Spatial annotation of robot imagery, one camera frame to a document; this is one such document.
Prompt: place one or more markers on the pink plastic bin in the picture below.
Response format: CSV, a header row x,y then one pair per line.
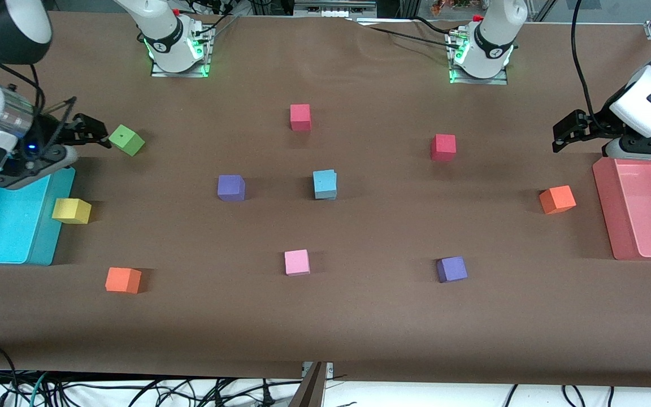
x,y
650,226

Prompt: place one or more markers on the pink foam block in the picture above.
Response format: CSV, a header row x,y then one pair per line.
x,y
296,262

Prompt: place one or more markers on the light blue foam block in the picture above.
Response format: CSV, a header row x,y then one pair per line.
x,y
325,196
324,180

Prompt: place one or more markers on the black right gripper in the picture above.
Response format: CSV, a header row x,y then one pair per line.
x,y
48,129

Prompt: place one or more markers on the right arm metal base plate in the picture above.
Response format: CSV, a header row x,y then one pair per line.
x,y
181,73

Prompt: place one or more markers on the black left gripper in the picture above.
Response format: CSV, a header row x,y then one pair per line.
x,y
595,126

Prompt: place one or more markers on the green foam block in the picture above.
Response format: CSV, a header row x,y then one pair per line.
x,y
126,140

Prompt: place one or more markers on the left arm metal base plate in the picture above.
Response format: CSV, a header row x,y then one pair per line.
x,y
481,81

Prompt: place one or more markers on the brown table mat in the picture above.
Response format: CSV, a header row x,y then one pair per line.
x,y
325,322

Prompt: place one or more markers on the orange foam block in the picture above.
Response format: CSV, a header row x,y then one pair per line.
x,y
122,280
557,199

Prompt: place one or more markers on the brown wooden bar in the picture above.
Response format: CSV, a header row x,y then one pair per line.
x,y
309,393

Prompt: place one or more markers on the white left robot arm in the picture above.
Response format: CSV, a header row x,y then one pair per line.
x,y
492,34

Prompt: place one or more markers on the red foam block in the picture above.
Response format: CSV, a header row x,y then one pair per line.
x,y
300,116
443,146

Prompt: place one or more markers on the yellow foam block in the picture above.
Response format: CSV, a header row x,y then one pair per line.
x,y
71,210

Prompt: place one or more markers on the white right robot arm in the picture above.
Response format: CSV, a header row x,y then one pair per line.
x,y
161,34

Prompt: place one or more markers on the small metal bracket plate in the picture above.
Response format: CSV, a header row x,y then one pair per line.
x,y
330,370

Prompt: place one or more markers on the purple foam block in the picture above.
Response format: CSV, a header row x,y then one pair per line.
x,y
451,269
230,187

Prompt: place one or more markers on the cyan plastic bin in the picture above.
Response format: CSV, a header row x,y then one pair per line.
x,y
9,226

